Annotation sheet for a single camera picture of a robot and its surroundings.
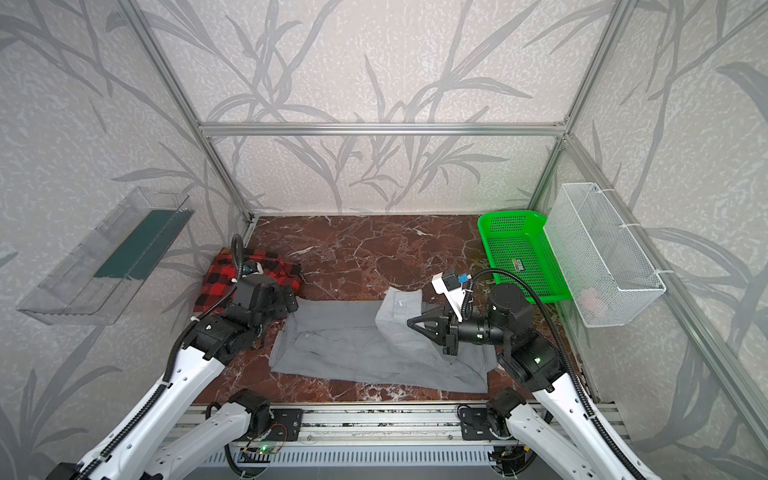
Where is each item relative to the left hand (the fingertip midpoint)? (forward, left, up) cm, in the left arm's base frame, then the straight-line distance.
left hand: (282, 286), depth 77 cm
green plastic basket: (+32, -75, -19) cm, 84 cm away
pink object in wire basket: (-4, -78, +2) cm, 78 cm away
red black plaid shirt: (+10, +26, -13) cm, 31 cm away
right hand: (-13, -34, +13) cm, 38 cm away
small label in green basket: (+20, -73, -19) cm, 78 cm away
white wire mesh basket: (-5, -74, +15) cm, 76 cm away
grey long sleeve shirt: (-8, -22, -18) cm, 30 cm away
